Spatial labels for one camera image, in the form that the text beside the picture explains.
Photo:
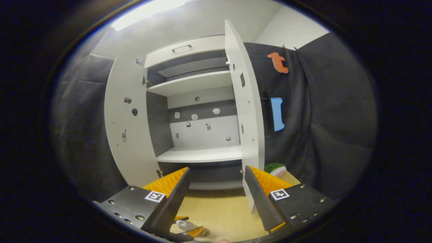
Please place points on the green label drink bottle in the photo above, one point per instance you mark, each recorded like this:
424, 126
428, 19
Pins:
185, 225

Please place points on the white cabinet shelf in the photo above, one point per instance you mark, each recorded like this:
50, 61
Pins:
202, 154
192, 84

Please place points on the metal door hinge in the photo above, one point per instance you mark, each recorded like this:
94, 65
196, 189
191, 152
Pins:
144, 80
227, 61

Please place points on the white cabinet door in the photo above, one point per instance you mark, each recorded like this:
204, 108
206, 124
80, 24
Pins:
248, 135
128, 158

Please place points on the white grey cabinet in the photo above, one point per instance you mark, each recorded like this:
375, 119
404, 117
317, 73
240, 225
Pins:
202, 131

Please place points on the watermelon slice toy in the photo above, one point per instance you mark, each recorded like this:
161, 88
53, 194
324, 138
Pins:
274, 167

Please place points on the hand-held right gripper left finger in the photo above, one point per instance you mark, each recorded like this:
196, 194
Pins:
175, 202

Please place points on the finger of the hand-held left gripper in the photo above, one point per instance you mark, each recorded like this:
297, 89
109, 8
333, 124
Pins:
194, 233
181, 218

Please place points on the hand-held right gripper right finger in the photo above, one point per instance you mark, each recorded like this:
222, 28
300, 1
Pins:
261, 202

